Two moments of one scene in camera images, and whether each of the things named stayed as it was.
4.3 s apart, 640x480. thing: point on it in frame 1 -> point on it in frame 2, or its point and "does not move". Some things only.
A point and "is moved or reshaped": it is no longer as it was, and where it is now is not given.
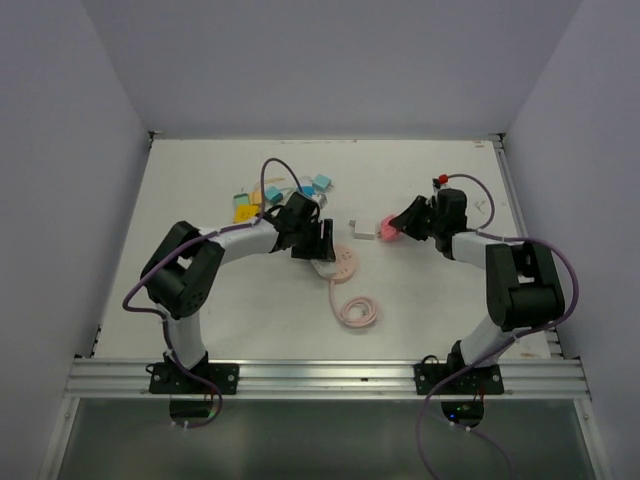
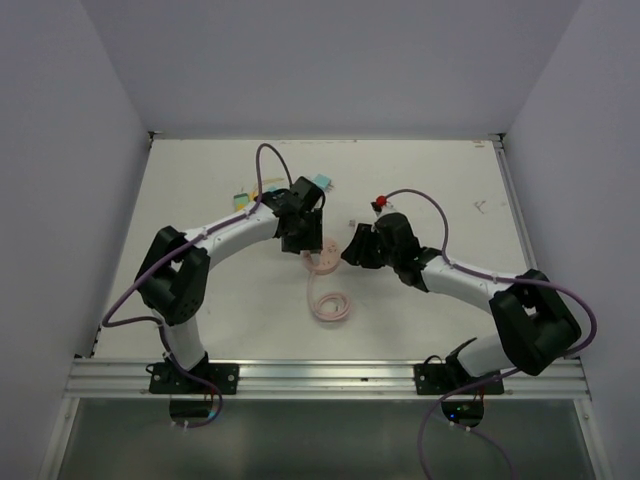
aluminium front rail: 334,378 does not move
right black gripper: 406,221 -> 357,252
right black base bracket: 477,380 does not move
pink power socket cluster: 341,270 is moved or reshaped
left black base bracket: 168,378 does not move
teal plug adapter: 323,183 does not move
